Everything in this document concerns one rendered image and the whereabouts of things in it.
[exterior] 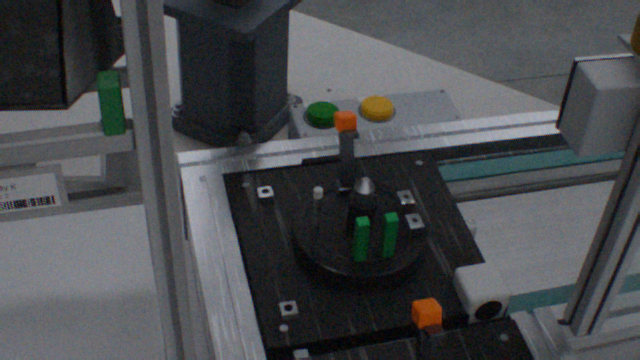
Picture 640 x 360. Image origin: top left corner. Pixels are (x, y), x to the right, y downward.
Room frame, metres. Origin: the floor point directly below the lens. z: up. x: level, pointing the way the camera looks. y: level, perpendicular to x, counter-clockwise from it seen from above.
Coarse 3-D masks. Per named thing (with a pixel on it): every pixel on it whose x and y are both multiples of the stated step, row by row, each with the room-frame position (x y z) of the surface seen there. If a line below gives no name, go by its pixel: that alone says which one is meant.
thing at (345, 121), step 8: (336, 112) 0.67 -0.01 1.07; (344, 112) 0.67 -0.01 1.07; (352, 112) 0.67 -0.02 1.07; (336, 120) 0.66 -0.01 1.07; (344, 120) 0.66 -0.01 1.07; (352, 120) 0.66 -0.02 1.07; (344, 128) 0.65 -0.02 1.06; (352, 128) 0.66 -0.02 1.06; (344, 136) 0.64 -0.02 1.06; (352, 136) 0.64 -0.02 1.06; (344, 144) 0.65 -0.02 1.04; (352, 144) 0.65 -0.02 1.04; (344, 152) 0.65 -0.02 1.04; (352, 152) 0.65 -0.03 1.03; (344, 160) 0.65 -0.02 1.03; (352, 160) 0.65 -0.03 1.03; (344, 168) 0.64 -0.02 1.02; (352, 168) 0.64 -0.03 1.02; (344, 176) 0.64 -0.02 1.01; (352, 176) 0.64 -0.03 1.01; (344, 184) 0.64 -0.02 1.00
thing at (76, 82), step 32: (0, 0) 0.37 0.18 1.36; (32, 0) 0.37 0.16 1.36; (64, 0) 0.38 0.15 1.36; (96, 0) 0.46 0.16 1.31; (0, 32) 0.36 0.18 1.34; (32, 32) 0.36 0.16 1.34; (64, 32) 0.37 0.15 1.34; (96, 32) 0.44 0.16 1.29; (0, 64) 0.35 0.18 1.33; (32, 64) 0.36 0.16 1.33; (64, 64) 0.36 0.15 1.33; (96, 64) 0.43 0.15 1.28; (0, 96) 0.35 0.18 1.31; (32, 96) 0.35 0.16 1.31; (64, 96) 0.35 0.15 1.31
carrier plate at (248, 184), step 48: (240, 192) 0.65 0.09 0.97; (288, 192) 0.65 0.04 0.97; (432, 192) 0.67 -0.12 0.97; (240, 240) 0.58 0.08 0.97; (288, 240) 0.58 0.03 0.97; (432, 240) 0.60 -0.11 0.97; (288, 288) 0.52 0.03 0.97; (336, 288) 0.52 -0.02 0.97; (384, 288) 0.53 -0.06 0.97; (432, 288) 0.53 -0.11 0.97; (288, 336) 0.46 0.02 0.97; (336, 336) 0.46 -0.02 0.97; (384, 336) 0.48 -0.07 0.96
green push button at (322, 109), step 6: (318, 102) 0.82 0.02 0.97; (324, 102) 0.82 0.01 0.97; (312, 108) 0.80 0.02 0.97; (318, 108) 0.81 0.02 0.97; (324, 108) 0.81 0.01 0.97; (330, 108) 0.81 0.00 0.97; (336, 108) 0.81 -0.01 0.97; (312, 114) 0.79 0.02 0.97; (318, 114) 0.79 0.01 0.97; (324, 114) 0.79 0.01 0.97; (330, 114) 0.80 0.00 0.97; (312, 120) 0.79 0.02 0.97; (318, 120) 0.78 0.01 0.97; (324, 120) 0.78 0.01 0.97; (330, 120) 0.79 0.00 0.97
